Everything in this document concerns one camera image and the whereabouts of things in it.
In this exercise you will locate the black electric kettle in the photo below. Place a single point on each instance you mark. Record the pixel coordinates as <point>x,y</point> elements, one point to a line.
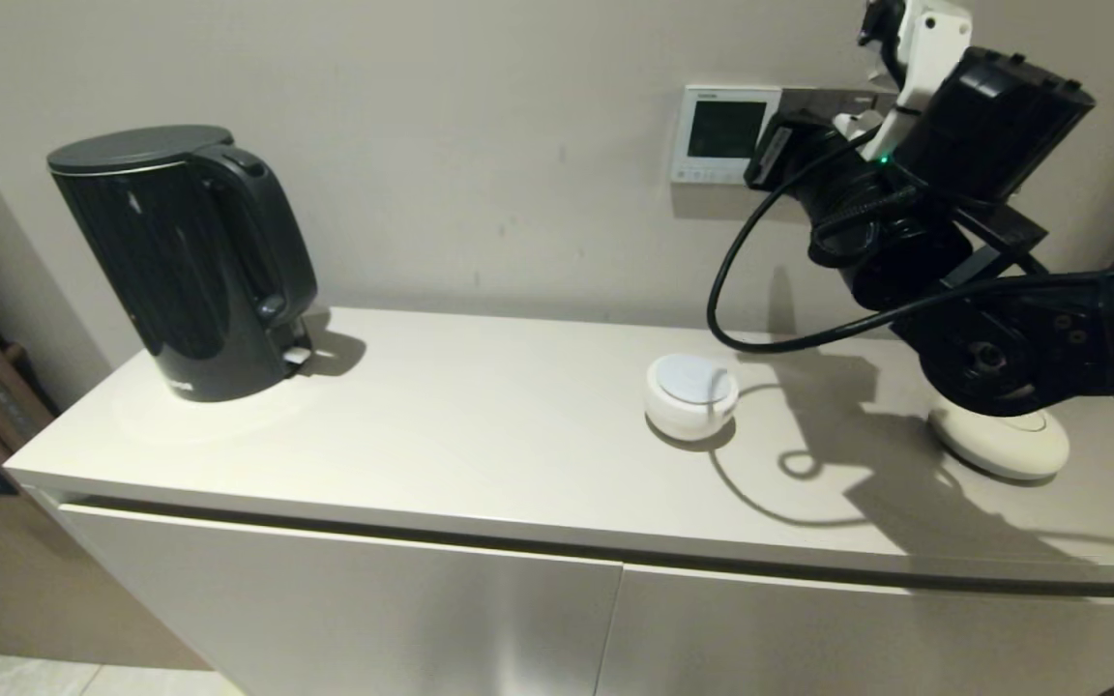
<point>180,261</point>

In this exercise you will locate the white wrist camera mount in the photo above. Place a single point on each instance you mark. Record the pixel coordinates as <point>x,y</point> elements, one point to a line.
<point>929,48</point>

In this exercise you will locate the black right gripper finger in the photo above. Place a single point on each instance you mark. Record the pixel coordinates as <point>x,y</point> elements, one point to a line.
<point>768,155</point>
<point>793,150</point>

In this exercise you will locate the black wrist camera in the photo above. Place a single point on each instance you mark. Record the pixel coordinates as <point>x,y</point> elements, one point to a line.
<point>881,19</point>

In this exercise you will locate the white sideboard cabinet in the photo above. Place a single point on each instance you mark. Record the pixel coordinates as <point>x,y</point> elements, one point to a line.
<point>480,435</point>

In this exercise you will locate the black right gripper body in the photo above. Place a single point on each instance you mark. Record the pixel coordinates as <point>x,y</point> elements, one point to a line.
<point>1002,126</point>

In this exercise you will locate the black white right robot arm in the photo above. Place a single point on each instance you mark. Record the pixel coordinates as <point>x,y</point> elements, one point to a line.
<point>992,358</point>

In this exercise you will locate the cream flat round disc device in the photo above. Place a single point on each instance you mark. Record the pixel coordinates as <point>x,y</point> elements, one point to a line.
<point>1011,449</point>

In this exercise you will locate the grey triple rocker wall switch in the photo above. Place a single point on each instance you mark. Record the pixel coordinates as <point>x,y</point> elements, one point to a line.
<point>828,97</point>

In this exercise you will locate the small white round device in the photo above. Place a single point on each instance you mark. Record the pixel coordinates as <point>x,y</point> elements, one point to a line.
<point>683,411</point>

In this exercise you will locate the white wall thermostat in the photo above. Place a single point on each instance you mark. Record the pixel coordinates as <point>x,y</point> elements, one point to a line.
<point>712,126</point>

